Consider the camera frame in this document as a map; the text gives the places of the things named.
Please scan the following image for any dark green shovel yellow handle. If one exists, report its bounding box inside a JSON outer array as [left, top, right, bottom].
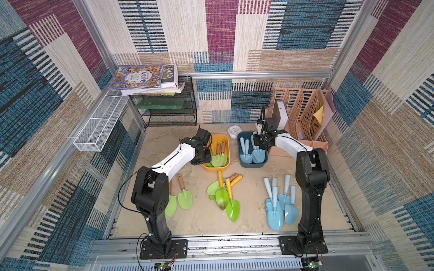
[[215, 171, 229, 210]]

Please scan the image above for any blue shovel large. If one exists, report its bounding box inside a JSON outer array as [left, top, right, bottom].
[[267, 177, 284, 230]]

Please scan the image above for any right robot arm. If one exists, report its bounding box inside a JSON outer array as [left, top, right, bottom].
[[254, 110, 330, 257]]

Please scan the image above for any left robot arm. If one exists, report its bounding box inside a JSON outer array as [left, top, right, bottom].
[[131, 128, 212, 257]]

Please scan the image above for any yellow storage box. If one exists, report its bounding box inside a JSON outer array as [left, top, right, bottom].
[[202, 134, 230, 172]]

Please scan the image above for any dark blue storage box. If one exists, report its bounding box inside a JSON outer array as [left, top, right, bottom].
[[237, 131, 269, 168]]

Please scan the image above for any white box in organizer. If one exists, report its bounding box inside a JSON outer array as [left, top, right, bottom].
[[273, 100, 289, 130]]

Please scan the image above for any white round clock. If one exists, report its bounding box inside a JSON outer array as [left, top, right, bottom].
[[227, 125, 243, 140]]

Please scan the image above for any pink desk file organizer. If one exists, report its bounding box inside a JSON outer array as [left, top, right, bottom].
[[266, 87, 336, 152]]

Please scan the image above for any yellow paper in organizer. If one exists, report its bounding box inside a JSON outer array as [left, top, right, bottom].
[[313, 106, 324, 126]]

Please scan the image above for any green tray on shelf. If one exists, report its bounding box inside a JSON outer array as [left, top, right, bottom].
[[136, 98, 185, 110]]

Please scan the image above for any white book stack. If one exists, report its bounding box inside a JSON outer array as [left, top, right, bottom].
[[112, 64, 185, 96]]

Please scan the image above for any colorful picture book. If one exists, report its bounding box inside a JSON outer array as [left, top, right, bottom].
[[109, 65, 165, 90]]

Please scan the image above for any black wire shelf rack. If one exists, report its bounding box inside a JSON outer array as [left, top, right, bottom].
[[130, 76, 198, 127]]

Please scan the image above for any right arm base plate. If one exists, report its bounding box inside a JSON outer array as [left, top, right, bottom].
[[278, 236, 329, 257]]

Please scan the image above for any white wire mesh basket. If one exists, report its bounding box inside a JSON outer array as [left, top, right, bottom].
[[73, 96, 128, 152]]

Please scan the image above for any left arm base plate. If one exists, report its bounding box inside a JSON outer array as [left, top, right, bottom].
[[139, 238, 188, 260]]

